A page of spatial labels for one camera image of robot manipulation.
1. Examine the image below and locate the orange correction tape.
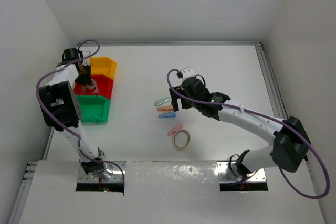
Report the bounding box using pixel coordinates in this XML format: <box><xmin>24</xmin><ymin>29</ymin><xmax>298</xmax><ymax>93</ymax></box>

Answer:
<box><xmin>157</xmin><ymin>105</ymin><xmax>174</xmax><ymax>112</ymax></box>

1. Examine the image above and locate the blue correction tape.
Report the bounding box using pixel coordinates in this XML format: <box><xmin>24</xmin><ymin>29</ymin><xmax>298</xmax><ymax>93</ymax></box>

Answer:
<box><xmin>159</xmin><ymin>112</ymin><xmax>176</xmax><ymax>119</ymax></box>

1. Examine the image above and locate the pink correction tape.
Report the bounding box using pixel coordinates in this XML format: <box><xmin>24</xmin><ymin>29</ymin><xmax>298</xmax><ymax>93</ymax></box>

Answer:
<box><xmin>167</xmin><ymin>123</ymin><xmax>183</xmax><ymax>136</ymax></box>

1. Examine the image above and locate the beige masking tape roll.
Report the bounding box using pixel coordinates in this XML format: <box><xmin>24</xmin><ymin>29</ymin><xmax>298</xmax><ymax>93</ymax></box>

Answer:
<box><xmin>172</xmin><ymin>129</ymin><xmax>191</xmax><ymax>151</ymax></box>

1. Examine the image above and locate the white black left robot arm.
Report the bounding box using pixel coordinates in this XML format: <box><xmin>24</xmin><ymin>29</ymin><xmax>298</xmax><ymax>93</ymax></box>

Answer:
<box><xmin>38</xmin><ymin>48</ymin><xmax>106</xmax><ymax>179</ymax></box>

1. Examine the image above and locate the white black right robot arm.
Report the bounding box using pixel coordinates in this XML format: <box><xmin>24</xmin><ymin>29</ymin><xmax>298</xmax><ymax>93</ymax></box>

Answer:
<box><xmin>170</xmin><ymin>72</ymin><xmax>308</xmax><ymax>178</ymax></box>

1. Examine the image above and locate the red plastic bin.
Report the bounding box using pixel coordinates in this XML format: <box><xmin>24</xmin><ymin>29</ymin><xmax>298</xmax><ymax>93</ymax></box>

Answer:
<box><xmin>74</xmin><ymin>75</ymin><xmax>114</xmax><ymax>100</ymax></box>

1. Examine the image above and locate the yellow plastic bin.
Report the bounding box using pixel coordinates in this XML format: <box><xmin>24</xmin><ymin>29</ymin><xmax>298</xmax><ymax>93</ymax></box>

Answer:
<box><xmin>90</xmin><ymin>57</ymin><xmax>117</xmax><ymax>80</ymax></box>

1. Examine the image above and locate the green plastic bin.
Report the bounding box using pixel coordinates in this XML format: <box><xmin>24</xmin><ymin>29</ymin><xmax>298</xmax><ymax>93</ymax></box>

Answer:
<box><xmin>77</xmin><ymin>95</ymin><xmax>111</xmax><ymax>124</ymax></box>

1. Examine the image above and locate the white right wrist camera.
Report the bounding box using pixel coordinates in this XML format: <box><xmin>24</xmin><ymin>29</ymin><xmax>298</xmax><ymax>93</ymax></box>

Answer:
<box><xmin>180</xmin><ymin>67</ymin><xmax>195</xmax><ymax>80</ymax></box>

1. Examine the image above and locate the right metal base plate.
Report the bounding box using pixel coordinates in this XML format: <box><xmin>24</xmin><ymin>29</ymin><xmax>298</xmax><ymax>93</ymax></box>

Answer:
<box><xmin>217</xmin><ymin>160</ymin><xmax>267</xmax><ymax>184</ymax></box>

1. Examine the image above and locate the metal base plate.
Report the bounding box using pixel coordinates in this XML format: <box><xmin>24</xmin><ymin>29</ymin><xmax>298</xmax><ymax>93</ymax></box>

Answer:
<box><xmin>217</xmin><ymin>160</ymin><xmax>267</xmax><ymax>184</ymax></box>
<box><xmin>77</xmin><ymin>163</ymin><xmax>123</xmax><ymax>183</ymax></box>

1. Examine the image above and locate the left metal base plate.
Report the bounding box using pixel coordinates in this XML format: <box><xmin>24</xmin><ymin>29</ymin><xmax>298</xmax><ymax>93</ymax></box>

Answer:
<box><xmin>77</xmin><ymin>163</ymin><xmax>123</xmax><ymax>183</ymax></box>

